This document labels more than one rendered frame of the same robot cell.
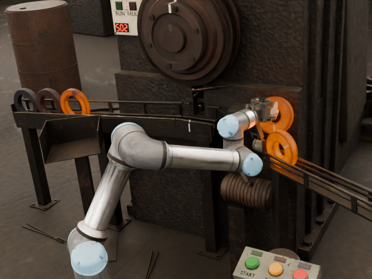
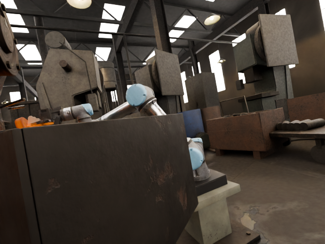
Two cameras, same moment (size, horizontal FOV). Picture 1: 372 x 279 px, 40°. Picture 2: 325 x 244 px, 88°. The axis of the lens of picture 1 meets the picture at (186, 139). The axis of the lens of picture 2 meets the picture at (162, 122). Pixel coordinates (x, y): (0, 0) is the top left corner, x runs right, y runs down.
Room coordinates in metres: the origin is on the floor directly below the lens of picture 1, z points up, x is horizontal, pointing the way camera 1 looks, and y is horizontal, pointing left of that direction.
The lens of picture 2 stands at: (2.35, 0.76, 0.71)
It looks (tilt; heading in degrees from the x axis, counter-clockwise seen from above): 0 degrees down; 212
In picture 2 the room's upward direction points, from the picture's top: 10 degrees counter-clockwise
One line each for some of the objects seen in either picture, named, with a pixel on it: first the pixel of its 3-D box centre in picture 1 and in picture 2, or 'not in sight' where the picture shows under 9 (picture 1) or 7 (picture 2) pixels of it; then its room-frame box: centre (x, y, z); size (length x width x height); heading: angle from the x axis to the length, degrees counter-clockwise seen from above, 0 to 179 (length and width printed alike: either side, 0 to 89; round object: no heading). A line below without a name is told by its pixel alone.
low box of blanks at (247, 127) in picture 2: not in sight; (244, 131); (-0.68, 0.39, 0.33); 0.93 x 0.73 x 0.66; 65
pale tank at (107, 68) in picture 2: not in sight; (111, 103); (-4.22, -6.42, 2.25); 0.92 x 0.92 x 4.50
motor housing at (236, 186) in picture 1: (249, 230); not in sight; (1.92, -0.25, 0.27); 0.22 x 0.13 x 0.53; 58
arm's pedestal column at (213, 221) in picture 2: not in sight; (204, 213); (1.40, 0.35, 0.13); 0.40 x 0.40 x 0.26; 56
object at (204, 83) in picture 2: not in sight; (203, 106); (-3.12, -1.00, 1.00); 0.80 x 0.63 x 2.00; 63
